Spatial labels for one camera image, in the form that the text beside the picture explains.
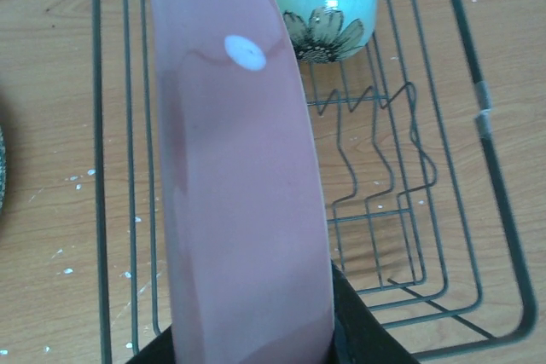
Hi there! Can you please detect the speckled large stoneware plate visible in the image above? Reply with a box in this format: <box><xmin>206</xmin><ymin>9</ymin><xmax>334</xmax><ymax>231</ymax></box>
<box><xmin>0</xmin><ymin>126</ymin><xmax>7</xmax><ymax>212</ymax></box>

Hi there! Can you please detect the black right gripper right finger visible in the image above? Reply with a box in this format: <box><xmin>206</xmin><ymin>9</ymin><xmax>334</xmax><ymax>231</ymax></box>
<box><xmin>330</xmin><ymin>265</ymin><xmax>417</xmax><ymax>364</ymax></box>

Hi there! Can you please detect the pink polka dot plate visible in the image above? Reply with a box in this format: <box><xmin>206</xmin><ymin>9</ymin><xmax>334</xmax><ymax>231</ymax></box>
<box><xmin>150</xmin><ymin>0</ymin><xmax>334</xmax><ymax>363</ymax></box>

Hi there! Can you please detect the mint green ceramic bowl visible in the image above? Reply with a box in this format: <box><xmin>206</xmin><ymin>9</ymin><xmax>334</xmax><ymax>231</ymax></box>
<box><xmin>276</xmin><ymin>0</ymin><xmax>378</xmax><ymax>64</ymax></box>

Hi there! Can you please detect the dark wire dish rack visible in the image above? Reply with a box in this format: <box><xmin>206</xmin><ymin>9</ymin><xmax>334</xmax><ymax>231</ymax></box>
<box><xmin>90</xmin><ymin>0</ymin><xmax>539</xmax><ymax>364</ymax></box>

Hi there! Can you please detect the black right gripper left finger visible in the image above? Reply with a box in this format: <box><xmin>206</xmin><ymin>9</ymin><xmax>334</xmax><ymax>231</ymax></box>
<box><xmin>127</xmin><ymin>326</ymin><xmax>176</xmax><ymax>364</ymax></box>

